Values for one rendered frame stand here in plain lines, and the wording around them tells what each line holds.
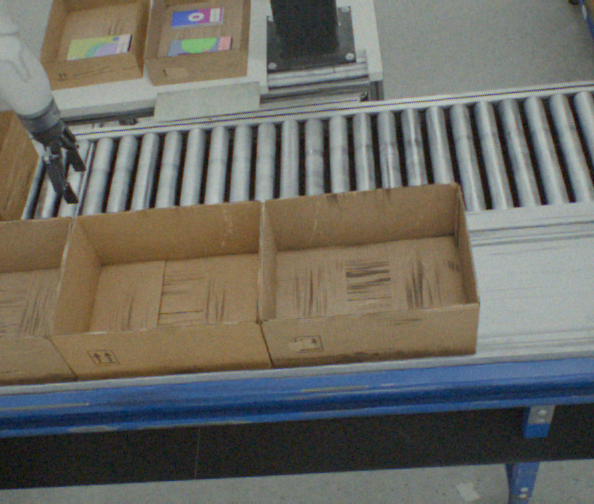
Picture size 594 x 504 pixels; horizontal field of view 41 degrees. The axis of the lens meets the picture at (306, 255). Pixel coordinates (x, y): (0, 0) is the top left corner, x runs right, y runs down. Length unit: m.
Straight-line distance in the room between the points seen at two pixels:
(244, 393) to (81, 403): 0.32
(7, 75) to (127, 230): 0.40
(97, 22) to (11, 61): 0.96
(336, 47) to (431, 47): 1.27
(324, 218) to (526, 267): 0.42
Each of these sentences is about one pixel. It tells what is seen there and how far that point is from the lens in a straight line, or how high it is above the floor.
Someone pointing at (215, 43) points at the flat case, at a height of 0.78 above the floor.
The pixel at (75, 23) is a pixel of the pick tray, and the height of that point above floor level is 0.76.
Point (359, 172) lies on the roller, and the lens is 2.05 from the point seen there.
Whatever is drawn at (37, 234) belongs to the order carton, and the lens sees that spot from 1.78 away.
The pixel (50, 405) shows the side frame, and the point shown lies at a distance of 1.64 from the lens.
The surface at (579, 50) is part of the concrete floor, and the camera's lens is 3.60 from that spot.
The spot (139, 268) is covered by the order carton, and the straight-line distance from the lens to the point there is 1.78.
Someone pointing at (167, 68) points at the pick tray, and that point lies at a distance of 2.38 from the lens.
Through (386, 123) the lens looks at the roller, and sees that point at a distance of 2.16.
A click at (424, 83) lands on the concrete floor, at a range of 3.42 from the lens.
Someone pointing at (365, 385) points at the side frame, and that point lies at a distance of 1.50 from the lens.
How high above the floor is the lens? 2.23
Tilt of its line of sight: 52 degrees down
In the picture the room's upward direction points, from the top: 12 degrees counter-clockwise
